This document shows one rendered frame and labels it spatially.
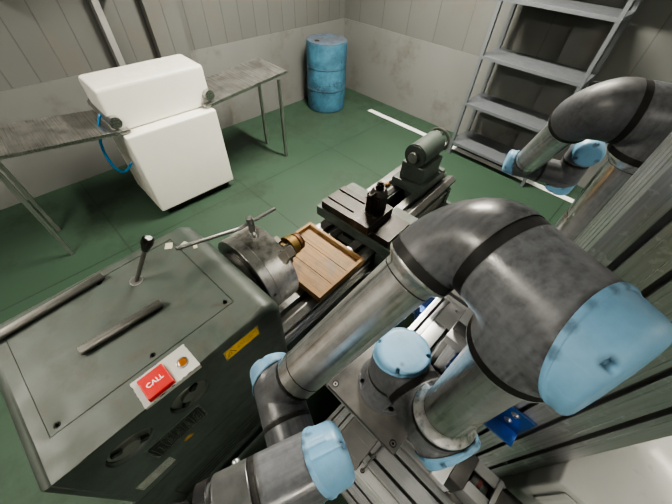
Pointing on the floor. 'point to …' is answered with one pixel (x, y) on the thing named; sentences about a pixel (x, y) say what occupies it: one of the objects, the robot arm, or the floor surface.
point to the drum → (326, 71)
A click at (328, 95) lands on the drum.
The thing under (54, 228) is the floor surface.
